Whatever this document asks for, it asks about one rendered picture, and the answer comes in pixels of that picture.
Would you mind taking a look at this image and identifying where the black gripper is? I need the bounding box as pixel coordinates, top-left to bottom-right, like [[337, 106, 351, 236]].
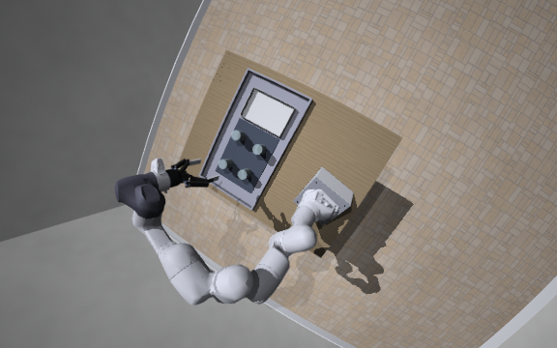
[[165, 159, 219, 188]]

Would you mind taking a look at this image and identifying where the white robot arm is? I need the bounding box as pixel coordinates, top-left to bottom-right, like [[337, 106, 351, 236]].
[[115, 159, 339, 305]]

